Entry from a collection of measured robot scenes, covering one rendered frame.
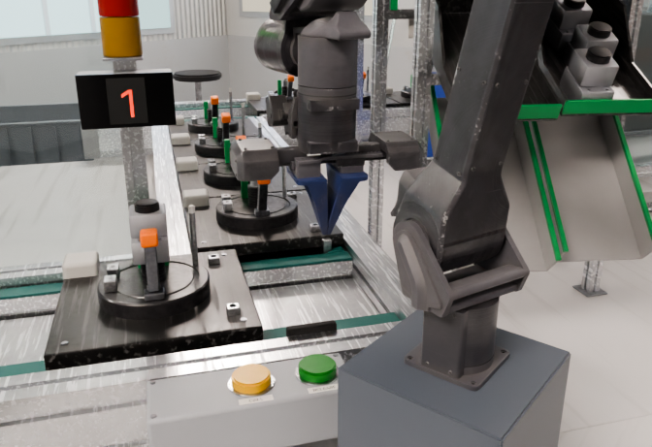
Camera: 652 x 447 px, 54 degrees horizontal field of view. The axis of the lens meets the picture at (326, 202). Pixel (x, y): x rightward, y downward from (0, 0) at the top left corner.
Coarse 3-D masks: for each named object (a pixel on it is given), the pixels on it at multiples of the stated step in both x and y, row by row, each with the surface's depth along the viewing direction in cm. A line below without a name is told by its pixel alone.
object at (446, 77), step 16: (448, 0) 97; (464, 0) 98; (448, 16) 98; (464, 16) 98; (448, 32) 94; (464, 32) 95; (448, 48) 91; (448, 64) 88; (448, 80) 81; (544, 80) 82; (448, 96) 81; (528, 96) 83; (544, 96) 82; (528, 112) 79; (544, 112) 79
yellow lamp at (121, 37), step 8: (104, 16) 81; (112, 16) 81; (120, 16) 81; (128, 16) 81; (136, 16) 81; (104, 24) 80; (112, 24) 80; (120, 24) 80; (128, 24) 80; (136, 24) 81; (104, 32) 81; (112, 32) 80; (120, 32) 80; (128, 32) 81; (136, 32) 82; (104, 40) 81; (112, 40) 80; (120, 40) 80; (128, 40) 81; (136, 40) 82; (104, 48) 82; (112, 48) 81; (120, 48) 81; (128, 48) 81; (136, 48) 82; (112, 56) 81; (120, 56) 81; (128, 56) 82
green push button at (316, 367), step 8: (304, 360) 67; (312, 360) 67; (320, 360) 67; (328, 360) 67; (304, 368) 66; (312, 368) 66; (320, 368) 66; (328, 368) 66; (336, 368) 67; (304, 376) 66; (312, 376) 65; (320, 376) 65; (328, 376) 65
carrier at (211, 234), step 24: (192, 192) 116; (216, 216) 108; (240, 216) 104; (264, 216) 104; (288, 216) 106; (312, 216) 110; (216, 240) 99; (240, 240) 99; (264, 240) 99; (288, 240) 100; (312, 240) 101; (336, 240) 102
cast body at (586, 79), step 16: (576, 48) 83; (592, 48) 81; (576, 64) 82; (592, 64) 80; (608, 64) 80; (576, 80) 82; (592, 80) 81; (608, 80) 81; (576, 96) 82; (592, 96) 81; (608, 96) 81
